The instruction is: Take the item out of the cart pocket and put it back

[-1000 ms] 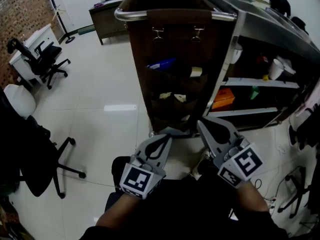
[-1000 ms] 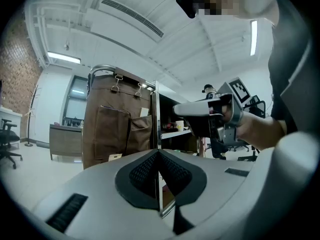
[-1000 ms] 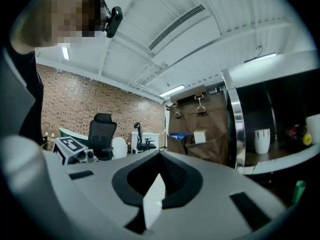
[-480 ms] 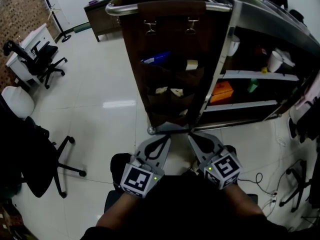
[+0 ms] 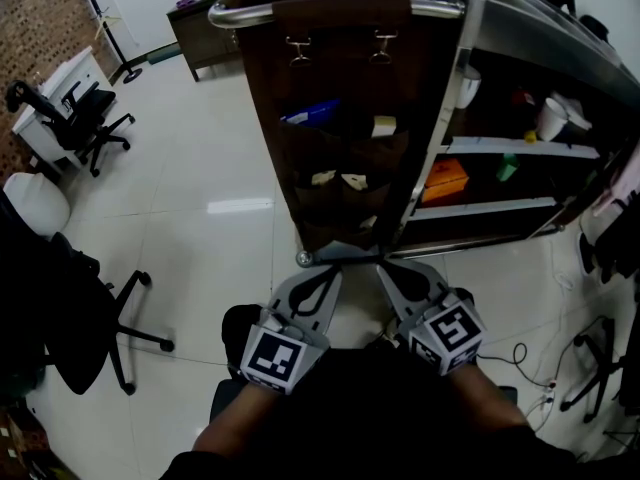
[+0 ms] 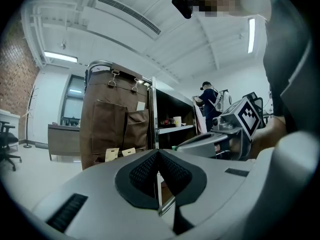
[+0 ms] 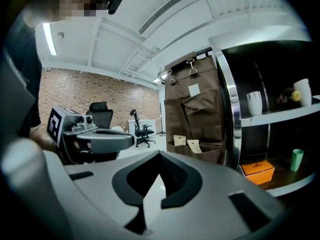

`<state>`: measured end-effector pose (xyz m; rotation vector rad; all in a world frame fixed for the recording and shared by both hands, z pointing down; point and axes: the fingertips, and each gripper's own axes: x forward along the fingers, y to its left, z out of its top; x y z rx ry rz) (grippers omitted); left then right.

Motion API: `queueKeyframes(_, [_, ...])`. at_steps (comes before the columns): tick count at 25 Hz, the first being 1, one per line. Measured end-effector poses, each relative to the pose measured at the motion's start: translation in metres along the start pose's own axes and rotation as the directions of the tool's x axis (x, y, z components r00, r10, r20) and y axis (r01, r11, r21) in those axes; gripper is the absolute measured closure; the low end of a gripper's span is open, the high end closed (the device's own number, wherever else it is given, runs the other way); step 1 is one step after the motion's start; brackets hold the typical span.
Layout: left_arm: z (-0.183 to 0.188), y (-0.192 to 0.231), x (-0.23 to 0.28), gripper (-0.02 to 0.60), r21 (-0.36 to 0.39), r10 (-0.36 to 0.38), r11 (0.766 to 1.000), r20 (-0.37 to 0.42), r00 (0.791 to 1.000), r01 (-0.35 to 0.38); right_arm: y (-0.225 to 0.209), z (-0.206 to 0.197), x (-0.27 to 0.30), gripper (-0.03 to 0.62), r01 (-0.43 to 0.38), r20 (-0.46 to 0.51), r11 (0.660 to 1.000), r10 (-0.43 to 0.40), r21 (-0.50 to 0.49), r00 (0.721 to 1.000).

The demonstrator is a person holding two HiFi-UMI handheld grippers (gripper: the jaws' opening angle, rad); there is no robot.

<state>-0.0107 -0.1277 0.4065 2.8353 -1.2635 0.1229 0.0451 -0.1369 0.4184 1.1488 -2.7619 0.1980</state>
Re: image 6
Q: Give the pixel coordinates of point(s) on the ceiling air vent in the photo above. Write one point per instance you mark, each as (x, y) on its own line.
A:
(130, 14)

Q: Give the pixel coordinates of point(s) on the shelf unit with items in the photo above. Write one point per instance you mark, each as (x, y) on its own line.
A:
(153, 109)

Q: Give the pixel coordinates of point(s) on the person's right forearm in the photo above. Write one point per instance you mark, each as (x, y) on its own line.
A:
(270, 136)

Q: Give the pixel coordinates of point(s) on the beige paper packet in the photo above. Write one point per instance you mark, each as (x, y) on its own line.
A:
(128, 152)
(111, 154)

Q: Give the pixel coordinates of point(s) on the white paper cup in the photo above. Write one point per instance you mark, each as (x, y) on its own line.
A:
(177, 121)

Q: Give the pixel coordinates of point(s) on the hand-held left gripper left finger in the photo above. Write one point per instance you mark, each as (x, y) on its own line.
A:
(95, 196)

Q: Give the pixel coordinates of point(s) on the dark brown housekeeping cart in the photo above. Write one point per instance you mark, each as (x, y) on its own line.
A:
(105, 91)

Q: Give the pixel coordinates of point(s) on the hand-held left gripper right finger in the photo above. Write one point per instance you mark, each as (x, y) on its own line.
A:
(215, 184)

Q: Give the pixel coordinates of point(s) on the dark framed window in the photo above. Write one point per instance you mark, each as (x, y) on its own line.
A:
(73, 101)

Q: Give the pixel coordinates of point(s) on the white desk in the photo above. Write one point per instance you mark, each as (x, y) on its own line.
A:
(7, 114)

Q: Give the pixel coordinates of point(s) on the person's right hand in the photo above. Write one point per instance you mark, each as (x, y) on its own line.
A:
(233, 146)

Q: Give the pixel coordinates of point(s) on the white rounded machine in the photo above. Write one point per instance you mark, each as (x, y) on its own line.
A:
(225, 99)

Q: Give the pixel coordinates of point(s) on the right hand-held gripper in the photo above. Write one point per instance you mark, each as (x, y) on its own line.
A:
(246, 116)

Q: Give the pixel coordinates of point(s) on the person's dark clothing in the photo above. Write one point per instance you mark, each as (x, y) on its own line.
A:
(282, 59)

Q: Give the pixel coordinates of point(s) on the white card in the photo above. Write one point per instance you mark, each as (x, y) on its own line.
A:
(140, 105)

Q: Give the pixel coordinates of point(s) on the long ceiling light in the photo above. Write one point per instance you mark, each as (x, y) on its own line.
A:
(61, 56)
(251, 35)

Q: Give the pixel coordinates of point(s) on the pale pink cloth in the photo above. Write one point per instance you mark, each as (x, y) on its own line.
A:
(200, 119)

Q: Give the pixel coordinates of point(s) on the black office chair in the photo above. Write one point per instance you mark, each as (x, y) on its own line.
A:
(8, 139)

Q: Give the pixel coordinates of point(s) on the small red container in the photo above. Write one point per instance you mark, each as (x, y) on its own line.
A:
(167, 122)

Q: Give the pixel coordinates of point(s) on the black coat rack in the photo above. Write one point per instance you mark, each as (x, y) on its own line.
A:
(30, 114)

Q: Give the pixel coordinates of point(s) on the metal snap hook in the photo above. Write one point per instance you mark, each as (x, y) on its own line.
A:
(112, 79)
(135, 86)

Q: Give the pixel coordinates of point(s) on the black head-worn camera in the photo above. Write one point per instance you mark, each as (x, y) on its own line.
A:
(183, 5)

